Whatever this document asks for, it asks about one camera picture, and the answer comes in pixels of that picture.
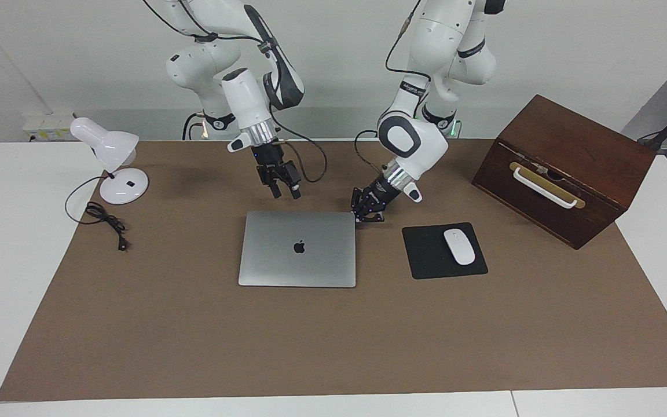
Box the grey laptop with apple logo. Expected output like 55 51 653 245
238 210 358 288

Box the black mouse pad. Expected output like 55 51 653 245
401 222 489 280

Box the white computer mouse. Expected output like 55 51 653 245
443 228 477 266

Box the brown table mat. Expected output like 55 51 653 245
0 138 667 403

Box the white desk lamp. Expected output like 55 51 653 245
69 117 150 206

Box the dark brown wooden box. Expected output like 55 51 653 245
471 94 657 251

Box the gold plate on box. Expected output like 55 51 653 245
508 162 587 210

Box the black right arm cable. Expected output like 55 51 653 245
141 0 329 185

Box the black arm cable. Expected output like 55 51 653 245
354 0 433 175
141 0 329 185

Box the black right base cable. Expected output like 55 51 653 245
181 112 207 141

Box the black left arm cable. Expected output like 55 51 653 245
354 0 433 175

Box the white box handle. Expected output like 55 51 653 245
512 167 579 210

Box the white wall power strip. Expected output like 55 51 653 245
23 112 77 143

